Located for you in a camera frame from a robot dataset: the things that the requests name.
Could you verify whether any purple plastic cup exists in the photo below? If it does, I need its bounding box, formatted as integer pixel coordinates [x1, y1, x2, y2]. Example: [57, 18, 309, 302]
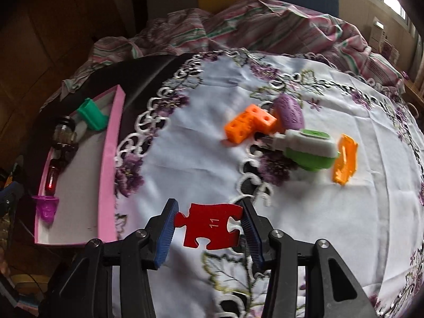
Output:
[31, 195, 60, 226]

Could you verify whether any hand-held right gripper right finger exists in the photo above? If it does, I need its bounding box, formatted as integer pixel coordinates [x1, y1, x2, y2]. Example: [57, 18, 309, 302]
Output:
[239, 198, 378, 318]

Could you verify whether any pink shallow tray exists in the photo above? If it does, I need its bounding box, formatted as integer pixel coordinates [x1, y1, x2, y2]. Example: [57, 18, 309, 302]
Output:
[33, 85, 126, 246]

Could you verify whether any orange plastic clip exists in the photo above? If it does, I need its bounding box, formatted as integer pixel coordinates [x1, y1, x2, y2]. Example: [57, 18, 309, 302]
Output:
[332, 134, 359, 186]

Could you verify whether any white and green device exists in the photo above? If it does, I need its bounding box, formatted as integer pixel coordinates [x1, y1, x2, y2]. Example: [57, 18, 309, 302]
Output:
[255, 129, 341, 172]

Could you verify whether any red puzzle piece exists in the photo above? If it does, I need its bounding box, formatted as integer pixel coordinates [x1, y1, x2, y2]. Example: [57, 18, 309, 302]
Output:
[174, 203, 244, 251]

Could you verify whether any green plastic tower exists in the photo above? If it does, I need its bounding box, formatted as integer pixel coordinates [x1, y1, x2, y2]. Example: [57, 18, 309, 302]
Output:
[77, 98, 109, 131]

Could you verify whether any pink striped blanket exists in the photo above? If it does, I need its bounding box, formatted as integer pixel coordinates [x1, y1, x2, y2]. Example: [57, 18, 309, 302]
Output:
[40, 0, 406, 113]

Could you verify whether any white box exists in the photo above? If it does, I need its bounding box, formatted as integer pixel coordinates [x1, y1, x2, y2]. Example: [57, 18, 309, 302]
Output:
[369, 16, 386, 48]

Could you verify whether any wooden nightstand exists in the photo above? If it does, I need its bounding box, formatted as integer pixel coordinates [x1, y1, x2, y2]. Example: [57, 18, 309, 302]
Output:
[402, 79, 424, 113]

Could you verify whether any black padded post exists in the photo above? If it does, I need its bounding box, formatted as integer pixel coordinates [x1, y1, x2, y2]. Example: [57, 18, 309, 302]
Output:
[131, 0, 153, 37]

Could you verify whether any white embroidered tablecloth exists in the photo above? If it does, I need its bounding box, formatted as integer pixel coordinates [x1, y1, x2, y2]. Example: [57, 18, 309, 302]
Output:
[111, 48, 424, 318]

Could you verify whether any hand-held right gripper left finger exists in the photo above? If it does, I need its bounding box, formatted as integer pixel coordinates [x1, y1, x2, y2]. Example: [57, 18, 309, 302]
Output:
[40, 198, 179, 318]

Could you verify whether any purple box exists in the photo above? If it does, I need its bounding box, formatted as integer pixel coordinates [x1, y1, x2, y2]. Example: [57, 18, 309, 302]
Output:
[384, 41, 400, 62]

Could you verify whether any orange cube block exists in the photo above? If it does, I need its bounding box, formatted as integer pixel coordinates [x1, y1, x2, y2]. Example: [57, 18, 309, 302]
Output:
[224, 104, 277, 144]

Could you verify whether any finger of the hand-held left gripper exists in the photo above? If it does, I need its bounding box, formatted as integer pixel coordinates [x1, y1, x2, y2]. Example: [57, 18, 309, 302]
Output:
[0, 169, 25, 213]

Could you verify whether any oval embossed plastic piece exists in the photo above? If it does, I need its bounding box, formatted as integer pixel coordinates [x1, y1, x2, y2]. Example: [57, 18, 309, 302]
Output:
[272, 93, 305, 131]

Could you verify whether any grey cylinder with black cap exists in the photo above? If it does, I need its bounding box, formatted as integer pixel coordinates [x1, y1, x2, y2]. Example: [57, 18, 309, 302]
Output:
[53, 116, 78, 144]

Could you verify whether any red metallic cylinder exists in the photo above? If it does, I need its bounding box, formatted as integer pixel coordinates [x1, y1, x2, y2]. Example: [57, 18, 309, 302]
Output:
[46, 159, 63, 197]

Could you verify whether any brown wooden wardrobe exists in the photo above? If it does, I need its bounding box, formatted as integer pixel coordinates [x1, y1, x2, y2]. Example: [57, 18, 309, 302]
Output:
[0, 0, 133, 113]

